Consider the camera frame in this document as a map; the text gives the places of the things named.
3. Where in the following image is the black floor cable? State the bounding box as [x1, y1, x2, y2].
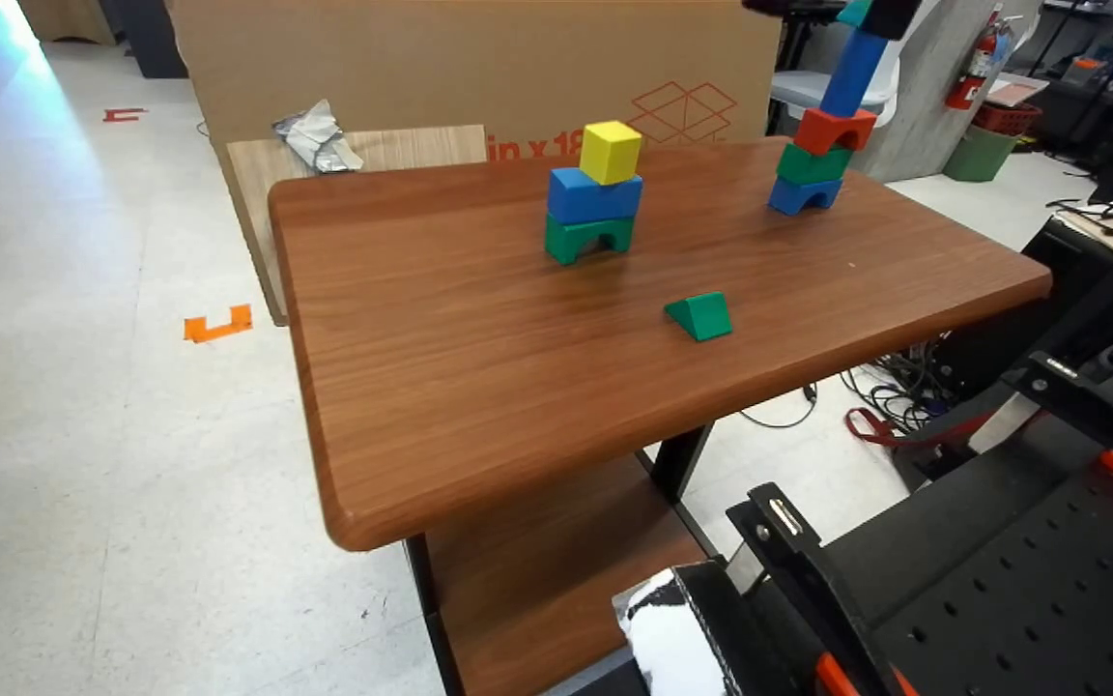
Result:
[737, 383, 827, 435]

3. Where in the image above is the red arch block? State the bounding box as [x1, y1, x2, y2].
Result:
[791, 103, 881, 158]

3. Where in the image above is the wooden lower shelf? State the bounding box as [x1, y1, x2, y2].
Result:
[419, 448, 716, 696]

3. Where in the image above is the red fire extinguisher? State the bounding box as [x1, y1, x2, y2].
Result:
[944, 12, 1015, 111]

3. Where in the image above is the white shiny box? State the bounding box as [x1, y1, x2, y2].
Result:
[616, 565, 741, 696]

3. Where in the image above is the blue arch block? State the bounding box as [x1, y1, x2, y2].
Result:
[767, 170, 845, 222]
[546, 167, 646, 231]

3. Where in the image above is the yellow cube block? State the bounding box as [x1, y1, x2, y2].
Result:
[576, 115, 648, 188]

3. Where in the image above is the crumpled grey plastic bag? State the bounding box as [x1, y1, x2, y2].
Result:
[271, 97, 367, 179]

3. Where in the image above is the green bucket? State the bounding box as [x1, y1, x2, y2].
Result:
[944, 124, 1015, 187]

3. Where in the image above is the large cardboard box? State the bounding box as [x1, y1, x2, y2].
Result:
[168, 0, 785, 167]

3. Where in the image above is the long blue block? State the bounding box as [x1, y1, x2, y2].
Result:
[818, 27, 894, 121]

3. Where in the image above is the green wedge block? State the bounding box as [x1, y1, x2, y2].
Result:
[662, 290, 737, 348]

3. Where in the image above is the black perforated cart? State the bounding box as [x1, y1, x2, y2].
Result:
[723, 364, 1113, 696]

